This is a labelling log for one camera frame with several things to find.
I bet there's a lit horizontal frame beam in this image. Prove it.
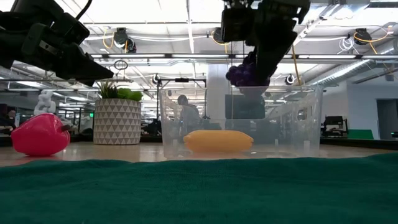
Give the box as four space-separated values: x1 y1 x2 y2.
90 53 398 60

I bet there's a grey door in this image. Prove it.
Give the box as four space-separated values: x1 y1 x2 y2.
376 98 398 140

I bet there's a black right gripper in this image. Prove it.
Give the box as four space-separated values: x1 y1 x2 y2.
245 0 312 86

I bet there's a triangle-patterned planter pot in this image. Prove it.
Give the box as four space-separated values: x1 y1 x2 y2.
93 98 142 146

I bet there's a person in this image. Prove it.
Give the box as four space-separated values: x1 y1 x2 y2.
177 94 200 131
0 108 19 135

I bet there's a large black cable reel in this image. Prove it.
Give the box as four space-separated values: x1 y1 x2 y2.
113 27 137 54
353 27 373 46
212 27 223 45

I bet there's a black monitor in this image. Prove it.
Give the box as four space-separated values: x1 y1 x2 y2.
224 94 266 121

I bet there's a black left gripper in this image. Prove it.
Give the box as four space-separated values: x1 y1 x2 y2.
0 11 114 87

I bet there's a pink bell pepper toy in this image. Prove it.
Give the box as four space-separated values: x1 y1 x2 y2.
11 113 72 157

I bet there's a green board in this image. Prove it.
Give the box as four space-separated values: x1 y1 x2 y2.
347 129 374 140

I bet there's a white sculpted figure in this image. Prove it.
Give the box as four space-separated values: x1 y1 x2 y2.
33 90 57 116

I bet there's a clear plastic tupperware container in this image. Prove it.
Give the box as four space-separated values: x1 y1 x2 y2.
159 85 324 158

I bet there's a silver ventilation duct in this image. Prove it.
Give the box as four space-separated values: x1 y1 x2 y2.
310 58 392 87

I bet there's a green artificial plant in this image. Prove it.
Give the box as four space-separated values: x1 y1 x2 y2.
93 77 144 102

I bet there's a white structural column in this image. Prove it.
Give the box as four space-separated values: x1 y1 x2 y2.
206 63 231 121

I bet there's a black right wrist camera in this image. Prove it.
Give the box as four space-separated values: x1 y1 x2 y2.
221 6 254 44

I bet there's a purple toy grape bunch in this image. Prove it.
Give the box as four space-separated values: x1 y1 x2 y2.
225 51 271 88

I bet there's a green cloth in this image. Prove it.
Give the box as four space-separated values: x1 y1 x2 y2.
0 152 398 224

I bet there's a yellow hanging cable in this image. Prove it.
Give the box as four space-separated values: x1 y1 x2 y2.
290 45 302 86

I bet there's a black equipment cart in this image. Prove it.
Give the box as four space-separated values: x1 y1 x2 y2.
321 115 349 138

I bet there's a yellow toy banana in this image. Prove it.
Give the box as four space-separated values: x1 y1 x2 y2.
182 129 254 153

